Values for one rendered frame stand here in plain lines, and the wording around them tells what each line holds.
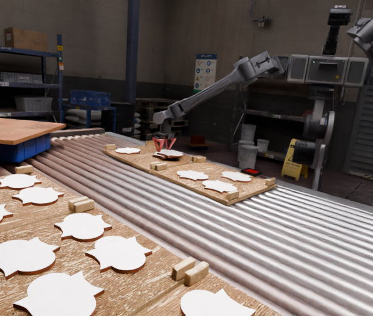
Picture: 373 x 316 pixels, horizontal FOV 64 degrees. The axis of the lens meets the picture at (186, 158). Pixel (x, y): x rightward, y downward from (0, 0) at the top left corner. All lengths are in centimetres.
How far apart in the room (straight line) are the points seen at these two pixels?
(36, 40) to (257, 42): 407
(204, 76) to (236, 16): 144
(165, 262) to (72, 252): 21
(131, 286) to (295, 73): 152
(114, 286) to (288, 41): 598
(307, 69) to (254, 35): 484
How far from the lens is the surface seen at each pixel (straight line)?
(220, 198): 106
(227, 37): 699
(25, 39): 545
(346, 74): 188
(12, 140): 136
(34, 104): 552
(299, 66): 187
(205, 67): 723
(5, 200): 104
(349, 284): 80
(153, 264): 68
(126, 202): 101
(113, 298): 60
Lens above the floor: 132
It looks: 14 degrees down
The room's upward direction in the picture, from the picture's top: 5 degrees clockwise
